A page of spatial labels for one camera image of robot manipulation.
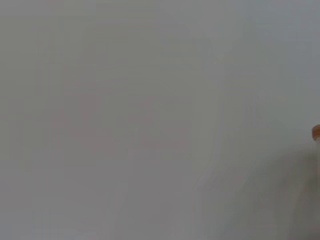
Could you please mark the wooden jar lid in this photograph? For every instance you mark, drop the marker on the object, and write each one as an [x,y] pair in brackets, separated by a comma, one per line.
[316,132]

